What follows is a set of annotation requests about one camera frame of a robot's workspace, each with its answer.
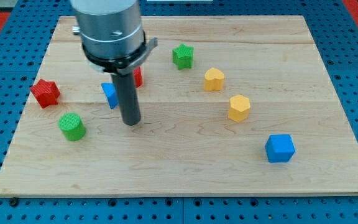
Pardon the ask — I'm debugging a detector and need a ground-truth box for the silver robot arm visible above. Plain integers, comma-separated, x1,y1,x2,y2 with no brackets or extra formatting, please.
70,0,158,75

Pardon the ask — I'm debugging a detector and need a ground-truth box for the green star block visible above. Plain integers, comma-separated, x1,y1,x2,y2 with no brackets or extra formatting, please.
172,44,194,70

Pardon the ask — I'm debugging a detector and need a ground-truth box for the yellow hexagon block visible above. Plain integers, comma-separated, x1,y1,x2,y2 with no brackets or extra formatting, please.
227,95,250,122

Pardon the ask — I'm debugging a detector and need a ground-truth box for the red star block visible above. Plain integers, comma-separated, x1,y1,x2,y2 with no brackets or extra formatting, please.
30,79,60,109

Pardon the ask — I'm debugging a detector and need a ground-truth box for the yellow heart block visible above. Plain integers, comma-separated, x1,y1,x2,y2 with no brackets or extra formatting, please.
204,68,225,91

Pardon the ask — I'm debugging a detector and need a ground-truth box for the wooden board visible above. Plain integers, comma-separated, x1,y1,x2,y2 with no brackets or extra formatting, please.
0,16,358,198

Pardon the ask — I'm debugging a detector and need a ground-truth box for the red block behind rod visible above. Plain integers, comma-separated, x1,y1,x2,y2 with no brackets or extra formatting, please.
134,67,143,88

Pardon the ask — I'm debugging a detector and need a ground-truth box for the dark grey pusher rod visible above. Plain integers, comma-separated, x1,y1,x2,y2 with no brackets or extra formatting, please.
111,73,141,126

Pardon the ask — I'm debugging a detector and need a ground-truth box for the blue triangle block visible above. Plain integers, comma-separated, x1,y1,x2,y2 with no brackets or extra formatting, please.
101,83,119,109

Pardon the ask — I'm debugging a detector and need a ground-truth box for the blue cube block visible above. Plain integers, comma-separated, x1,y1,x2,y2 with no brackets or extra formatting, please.
265,134,295,163

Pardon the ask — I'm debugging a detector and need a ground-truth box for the green cylinder block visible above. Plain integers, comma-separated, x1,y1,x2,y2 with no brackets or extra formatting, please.
58,113,86,141

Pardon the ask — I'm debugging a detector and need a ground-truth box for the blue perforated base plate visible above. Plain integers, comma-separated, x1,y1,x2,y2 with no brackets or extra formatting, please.
0,0,358,223

